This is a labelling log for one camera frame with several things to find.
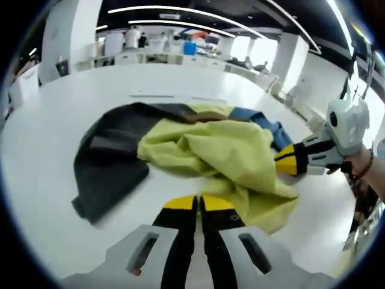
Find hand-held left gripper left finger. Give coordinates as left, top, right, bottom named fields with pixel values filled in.
left=104, top=194, right=199, bottom=289

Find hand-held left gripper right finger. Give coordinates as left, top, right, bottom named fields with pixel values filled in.
left=200, top=194, right=296, bottom=289

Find yellow blue black garment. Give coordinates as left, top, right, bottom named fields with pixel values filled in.
left=71, top=102, right=300, bottom=236

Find person's right hand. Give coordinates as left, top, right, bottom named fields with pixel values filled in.
left=326, top=146, right=371, bottom=178

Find white office chair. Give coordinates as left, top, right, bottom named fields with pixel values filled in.
left=264, top=76, right=289, bottom=101

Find person's black printed clothing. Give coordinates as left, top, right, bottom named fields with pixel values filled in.
left=342, top=201, right=385, bottom=254

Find white square pillar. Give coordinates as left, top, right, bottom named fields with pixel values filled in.
left=40, top=0, right=103, bottom=85
left=270, top=31, right=310, bottom=95

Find blue bin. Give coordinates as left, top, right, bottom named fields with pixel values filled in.
left=183, top=40, right=198, bottom=55

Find long ceiling light strip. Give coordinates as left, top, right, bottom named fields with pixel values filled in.
left=128, top=19, right=238, bottom=39
left=107, top=5, right=268, bottom=39

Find white counter cabinets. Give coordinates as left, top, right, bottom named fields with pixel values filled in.
left=75, top=51, right=236, bottom=72

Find white cabinet unit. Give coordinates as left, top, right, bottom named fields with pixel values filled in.
left=104, top=31, right=125, bottom=57

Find black floor sign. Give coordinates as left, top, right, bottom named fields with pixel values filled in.
left=55, top=59, right=70, bottom=78

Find white storage box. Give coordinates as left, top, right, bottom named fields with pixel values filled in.
left=8, top=64, right=42, bottom=109

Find red bead bracelet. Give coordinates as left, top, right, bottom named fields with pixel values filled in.
left=352, top=147, right=375, bottom=181

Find black camera stand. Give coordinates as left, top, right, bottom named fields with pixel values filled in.
left=339, top=45, right=377, bottom=101

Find red blue wall graphic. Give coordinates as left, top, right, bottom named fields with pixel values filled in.
left=176, top=28, right=209, bottom=40

